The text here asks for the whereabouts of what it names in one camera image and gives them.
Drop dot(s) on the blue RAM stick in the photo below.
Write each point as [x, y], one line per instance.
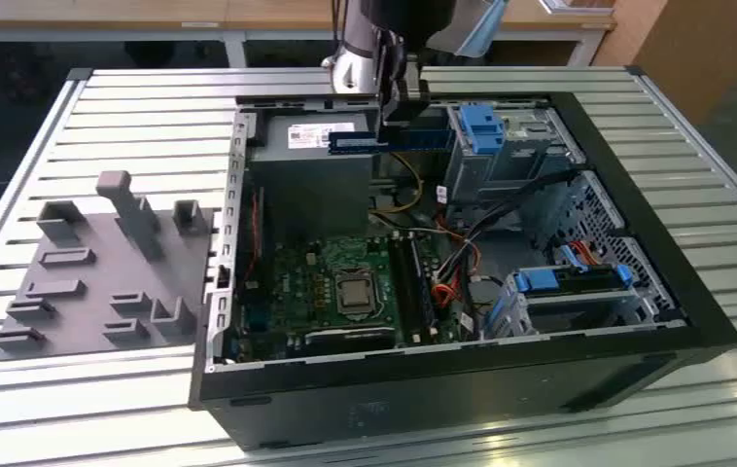
[356, 142]

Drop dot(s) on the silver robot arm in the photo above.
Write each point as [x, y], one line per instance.
[356, 48]

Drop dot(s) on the black RAM slot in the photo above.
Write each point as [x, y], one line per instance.
[404, 287]

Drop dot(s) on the blue drive carrier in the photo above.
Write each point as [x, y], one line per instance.
[481, 129]

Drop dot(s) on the grey metal drive cage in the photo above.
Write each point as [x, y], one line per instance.
[498, 170]

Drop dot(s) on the grey power supply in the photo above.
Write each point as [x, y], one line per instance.
[304, 194]

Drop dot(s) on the wooden cabinet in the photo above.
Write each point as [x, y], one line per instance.
[700, 48]

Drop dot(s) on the white framed desk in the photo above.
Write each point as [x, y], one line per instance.
[83, 14]

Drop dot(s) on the green motherboard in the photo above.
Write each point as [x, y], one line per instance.
[291, 272]

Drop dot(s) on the silver CPU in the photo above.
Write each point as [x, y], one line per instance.
[357, 296]

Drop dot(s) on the hard disk in blue carrier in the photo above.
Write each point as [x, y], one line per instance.
[537, 282]

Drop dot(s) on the black graphics card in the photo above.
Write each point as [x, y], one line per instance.
[349, 339]

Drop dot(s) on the grey parts rack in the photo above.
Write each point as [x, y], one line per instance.
[83, 272]

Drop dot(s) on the black PC case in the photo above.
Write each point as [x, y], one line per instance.
[407, 389]

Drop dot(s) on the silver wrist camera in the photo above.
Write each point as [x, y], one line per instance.
[481, 29]

